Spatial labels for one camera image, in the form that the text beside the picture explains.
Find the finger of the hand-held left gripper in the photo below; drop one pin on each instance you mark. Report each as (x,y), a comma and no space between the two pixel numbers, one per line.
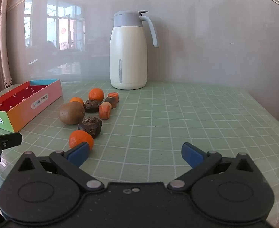
(9,139)

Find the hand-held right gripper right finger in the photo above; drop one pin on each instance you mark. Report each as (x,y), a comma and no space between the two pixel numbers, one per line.
(192,154)

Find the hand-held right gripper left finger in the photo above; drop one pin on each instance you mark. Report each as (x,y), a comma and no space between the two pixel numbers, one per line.
(78,154)

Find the mandarin orange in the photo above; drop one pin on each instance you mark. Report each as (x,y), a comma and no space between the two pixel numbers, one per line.
(77,100)
(96,94)
(80,139)

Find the colourful cardboard box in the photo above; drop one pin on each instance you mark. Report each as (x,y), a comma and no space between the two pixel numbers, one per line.
(23,102)

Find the brown kiwi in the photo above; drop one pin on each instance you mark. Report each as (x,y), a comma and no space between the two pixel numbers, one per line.
(71,113)

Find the chocolate muffin front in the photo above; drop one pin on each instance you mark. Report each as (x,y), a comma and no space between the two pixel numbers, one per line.
(90,126)

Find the green grid tablecloth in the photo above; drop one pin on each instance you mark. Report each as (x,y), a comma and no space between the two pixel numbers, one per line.
(165,123)

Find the white thermos jug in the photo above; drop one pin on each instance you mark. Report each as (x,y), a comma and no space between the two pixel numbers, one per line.
(127,57)

